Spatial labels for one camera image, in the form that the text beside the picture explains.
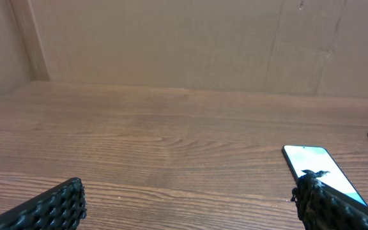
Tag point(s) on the Samsung Galaxy smartphone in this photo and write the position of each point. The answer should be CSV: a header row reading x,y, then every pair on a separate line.
x,y
315,159

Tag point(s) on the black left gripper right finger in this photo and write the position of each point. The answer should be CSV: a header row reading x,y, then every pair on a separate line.
x,y
319,206

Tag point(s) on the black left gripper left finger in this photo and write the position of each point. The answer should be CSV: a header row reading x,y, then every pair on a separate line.
x,y
59,208

